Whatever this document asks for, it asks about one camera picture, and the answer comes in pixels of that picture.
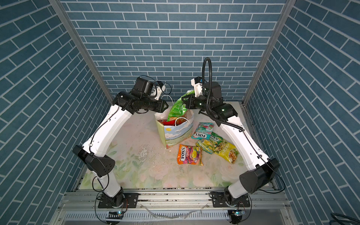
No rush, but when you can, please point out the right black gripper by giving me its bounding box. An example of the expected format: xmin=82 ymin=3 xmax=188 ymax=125
xmin=182 ymin=95 xmax=212 ymax=114

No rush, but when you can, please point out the green snack packet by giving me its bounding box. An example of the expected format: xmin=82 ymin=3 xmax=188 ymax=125
xmin=167 ymin=90 xmax=195 ymax=122

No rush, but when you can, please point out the teal Fox's candy bag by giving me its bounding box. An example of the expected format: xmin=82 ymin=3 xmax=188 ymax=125
xmin=191 ymin=122 xmax=214 ymax=140

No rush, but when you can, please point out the floral paper gift bag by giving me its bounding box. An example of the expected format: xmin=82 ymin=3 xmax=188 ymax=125
xmin=155 ymin=108 xmax=194 ymax=149

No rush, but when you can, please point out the green Fox's Spring Tea candy bag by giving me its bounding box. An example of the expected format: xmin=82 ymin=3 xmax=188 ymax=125
xmin=196 ymin=132 xmax=224 ymax=154

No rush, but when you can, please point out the orange Fox's fruit candy bag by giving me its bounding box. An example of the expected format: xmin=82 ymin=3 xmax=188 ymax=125
xmin=177 ymin=144 xmax=203 ymax=166

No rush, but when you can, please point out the yellow-green snack packet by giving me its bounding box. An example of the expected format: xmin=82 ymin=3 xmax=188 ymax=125
xmin=214 ymin=141 xmax=239 ymax=164

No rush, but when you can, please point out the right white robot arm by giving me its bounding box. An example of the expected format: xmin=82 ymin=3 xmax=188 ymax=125
xmin=182 ymin=77 xmax=280 ymax=202

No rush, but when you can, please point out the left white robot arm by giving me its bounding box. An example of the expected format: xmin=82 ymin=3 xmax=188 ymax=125
xmin=73 ymin=76 xmax=168 ymax=199

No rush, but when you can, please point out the red snack packet in bag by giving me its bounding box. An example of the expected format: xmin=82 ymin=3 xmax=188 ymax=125
xmin=158 ymin=117 xmax=188 ymax=126

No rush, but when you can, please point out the floral table mat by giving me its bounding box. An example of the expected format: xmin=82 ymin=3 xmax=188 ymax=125
xmin=78 ymin=101 xmax=269 ymax=189

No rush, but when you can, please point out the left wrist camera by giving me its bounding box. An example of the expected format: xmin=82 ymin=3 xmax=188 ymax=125
xmin=155 ymin=81 xmax=166 ymax=100

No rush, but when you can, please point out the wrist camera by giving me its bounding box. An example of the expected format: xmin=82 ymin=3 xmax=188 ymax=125
xmin=191 ymin=76 xmax=203 ymax=98
xmin=155 ymin=81 xmax=166 ymax=100

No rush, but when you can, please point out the black corrugated cable conduit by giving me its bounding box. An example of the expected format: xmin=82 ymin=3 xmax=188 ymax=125
xmin=201 ymin=57 xmax=245 ymax=132

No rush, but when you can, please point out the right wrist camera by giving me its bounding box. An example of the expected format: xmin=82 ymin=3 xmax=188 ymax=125
xmin=191 ymin=76 xmax=203 ymax=98

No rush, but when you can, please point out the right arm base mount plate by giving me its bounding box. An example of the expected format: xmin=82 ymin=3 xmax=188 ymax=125
xmin=209 ymin=192 xmax=251 ymax=208

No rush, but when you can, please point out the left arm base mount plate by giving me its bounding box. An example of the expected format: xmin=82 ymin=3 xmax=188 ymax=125
xmin=97 ymin=193 xmax=139 ymax=209

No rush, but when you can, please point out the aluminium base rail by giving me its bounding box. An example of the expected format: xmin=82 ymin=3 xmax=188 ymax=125
xmin=51 ymin=188 xmax=296 ymax=225

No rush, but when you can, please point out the black cable bottom right corner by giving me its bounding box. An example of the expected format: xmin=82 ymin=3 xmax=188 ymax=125
xmin=329 ymin=212 xmax=360 ymax=225

